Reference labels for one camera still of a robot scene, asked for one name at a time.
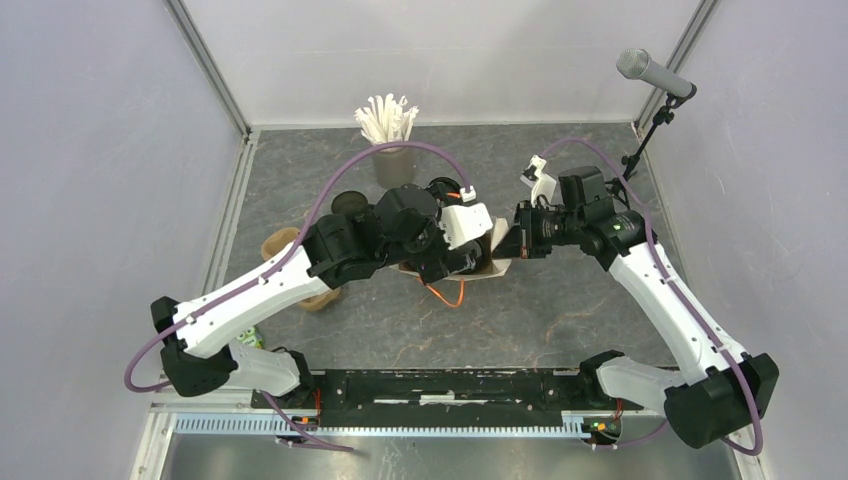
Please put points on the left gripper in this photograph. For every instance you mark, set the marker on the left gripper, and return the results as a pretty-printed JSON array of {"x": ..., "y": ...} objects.
[{"x": 433, "y": 265}]

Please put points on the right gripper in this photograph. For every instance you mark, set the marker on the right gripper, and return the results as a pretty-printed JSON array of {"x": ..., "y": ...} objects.
[{"x": 521, "y": 241}]

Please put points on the brown paper takeout bag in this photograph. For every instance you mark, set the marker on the brown paper takeout bag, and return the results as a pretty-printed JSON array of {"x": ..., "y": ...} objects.
[{"x": 451, "y": 290}]

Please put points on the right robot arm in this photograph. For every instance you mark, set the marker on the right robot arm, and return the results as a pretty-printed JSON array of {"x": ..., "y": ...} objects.
[{"x": 718, "y": 387}]

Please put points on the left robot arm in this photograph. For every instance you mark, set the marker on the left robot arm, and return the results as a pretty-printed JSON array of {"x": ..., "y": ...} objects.
[{"x": 435, "y": 232}]

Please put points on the grey straw holder cup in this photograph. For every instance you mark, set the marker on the grey straw holder cup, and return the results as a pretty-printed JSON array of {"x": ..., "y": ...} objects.
[{"x": 394, "y": 167}]

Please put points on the white wrapped straws bundle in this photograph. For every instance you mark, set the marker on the white wrapped straws bundle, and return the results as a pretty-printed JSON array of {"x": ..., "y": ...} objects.
[{"x": 386, "y": 119}]

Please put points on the black microphone stand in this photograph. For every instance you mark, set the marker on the black microphone stand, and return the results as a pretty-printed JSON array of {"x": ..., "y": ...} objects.
[{"x": 664, "y": 115}]

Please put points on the grey microphone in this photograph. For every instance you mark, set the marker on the grey microphone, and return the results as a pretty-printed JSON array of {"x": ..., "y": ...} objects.
[{"x": 637, "y": 64}]

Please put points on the green owl number tile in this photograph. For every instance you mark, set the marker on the green owl number tile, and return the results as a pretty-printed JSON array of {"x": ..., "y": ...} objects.
[{"x": 251, "y": 337}]

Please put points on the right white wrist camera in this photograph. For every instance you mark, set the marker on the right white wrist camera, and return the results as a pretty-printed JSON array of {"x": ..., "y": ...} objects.
[{"x": 542, "y": 185}]

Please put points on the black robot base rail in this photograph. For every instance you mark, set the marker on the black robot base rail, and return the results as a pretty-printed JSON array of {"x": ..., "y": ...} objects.
[{"x": 450, "y": 401}]

